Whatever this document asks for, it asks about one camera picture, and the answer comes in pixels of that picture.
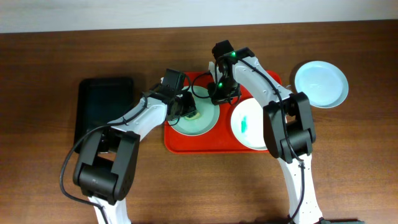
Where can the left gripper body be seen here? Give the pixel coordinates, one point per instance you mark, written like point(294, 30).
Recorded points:
point(185, 109)

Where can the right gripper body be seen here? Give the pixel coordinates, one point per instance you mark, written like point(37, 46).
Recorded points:
point(222, 97)

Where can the green yellow sponge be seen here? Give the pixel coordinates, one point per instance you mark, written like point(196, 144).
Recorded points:
point(192, 116)

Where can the light green plate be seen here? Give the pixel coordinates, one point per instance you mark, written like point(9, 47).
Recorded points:
point(210, 114)

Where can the white plate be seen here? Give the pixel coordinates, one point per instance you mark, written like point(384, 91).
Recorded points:
point(247, 124)

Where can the light blue plate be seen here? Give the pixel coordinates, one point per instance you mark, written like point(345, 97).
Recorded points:
point(325, 85)

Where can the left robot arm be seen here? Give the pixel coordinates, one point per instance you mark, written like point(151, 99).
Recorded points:
point(107, 159)

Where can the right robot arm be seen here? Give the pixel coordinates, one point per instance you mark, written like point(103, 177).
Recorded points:
point(288, 128)

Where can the red plastic tray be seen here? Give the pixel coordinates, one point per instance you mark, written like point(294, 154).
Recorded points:
point(219, 140)

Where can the black plastic tray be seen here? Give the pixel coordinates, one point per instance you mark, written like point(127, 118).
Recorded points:
point(101, 100)

